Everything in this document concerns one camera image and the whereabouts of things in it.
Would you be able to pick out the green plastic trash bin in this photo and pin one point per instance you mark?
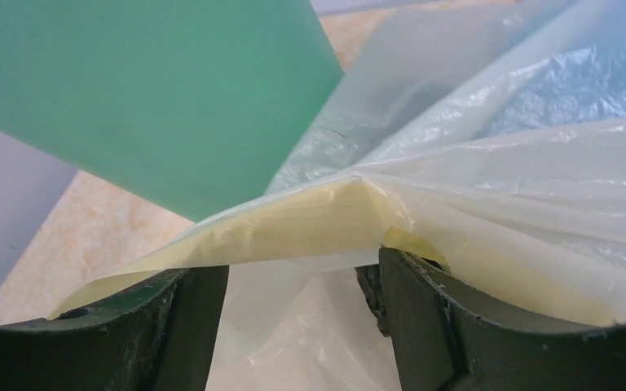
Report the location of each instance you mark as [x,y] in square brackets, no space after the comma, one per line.
[192,105]

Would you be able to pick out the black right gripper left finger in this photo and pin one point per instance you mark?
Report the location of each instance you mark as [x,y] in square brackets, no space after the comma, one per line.
[156,335]

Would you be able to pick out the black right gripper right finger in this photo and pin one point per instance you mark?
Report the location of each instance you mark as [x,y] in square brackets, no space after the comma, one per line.
[447,335]

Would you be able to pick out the translucent white plastic bag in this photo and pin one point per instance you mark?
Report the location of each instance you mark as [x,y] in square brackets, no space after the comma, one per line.
[515,183]

